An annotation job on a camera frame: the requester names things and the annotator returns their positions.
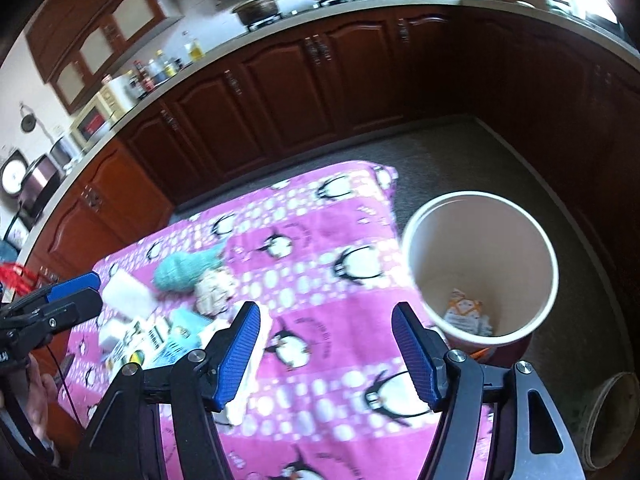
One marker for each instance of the plain white box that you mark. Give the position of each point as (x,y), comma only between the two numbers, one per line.
(127,294)

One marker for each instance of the brown clay pot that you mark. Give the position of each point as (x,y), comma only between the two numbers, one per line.
(612,420)

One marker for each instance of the crumpled white tissue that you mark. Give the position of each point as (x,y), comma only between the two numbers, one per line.
(215,292)

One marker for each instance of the steel cooking pot with lid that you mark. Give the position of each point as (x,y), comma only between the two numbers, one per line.
(256,7)

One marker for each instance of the orange white snack wrapper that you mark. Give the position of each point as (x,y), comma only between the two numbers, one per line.
(465,312)

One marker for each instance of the pink penguin print blanket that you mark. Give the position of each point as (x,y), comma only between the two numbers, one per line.
(320,270)

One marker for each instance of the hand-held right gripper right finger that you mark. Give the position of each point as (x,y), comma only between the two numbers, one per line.
(415,355)

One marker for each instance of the steel stock pot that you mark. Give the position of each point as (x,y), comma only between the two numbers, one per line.
(65,152)

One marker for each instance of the white kitchen countertop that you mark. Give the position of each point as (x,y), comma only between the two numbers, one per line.
(150,91)

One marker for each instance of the dark sauce bottle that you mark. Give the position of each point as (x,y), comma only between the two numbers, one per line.
(145,79)

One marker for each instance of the brown wall cabinet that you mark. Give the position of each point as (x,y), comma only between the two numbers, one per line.
(100,35)

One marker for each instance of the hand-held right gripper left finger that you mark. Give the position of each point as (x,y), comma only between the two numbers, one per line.
(239,355)

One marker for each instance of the red plastic basket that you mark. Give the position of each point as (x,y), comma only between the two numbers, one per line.
(15,280)

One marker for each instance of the brown kitchen base cabinets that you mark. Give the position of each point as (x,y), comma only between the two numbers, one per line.
(310,90)

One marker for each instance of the person's left hand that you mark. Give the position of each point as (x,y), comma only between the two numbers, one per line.
(42,400)

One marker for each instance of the small white green box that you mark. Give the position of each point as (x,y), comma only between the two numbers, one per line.
(185,332)

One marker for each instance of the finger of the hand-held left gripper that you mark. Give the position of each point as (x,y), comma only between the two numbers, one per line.
(75,307)
(75,283)

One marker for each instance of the yellow oil bottle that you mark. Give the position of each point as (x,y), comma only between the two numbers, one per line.
(195,51)

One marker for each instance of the teal rolled towel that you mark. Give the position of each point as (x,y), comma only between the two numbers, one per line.
(182,270)

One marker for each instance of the white milk carton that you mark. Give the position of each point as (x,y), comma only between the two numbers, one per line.
(132,342)

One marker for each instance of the cream microwave oven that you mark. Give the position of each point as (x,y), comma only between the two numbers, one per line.
(90,125)

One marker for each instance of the flat white paper tissue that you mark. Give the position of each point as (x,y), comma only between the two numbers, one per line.
(250,385)

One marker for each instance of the round white dial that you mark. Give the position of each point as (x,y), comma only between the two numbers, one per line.
(12,174)

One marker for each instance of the beige round bin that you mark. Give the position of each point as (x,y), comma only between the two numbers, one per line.
(480,240)

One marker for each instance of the hanging black ladle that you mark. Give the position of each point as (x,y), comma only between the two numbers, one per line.
(27,122)

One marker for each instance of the dark rice cooker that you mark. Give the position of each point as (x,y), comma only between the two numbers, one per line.
(40,182)

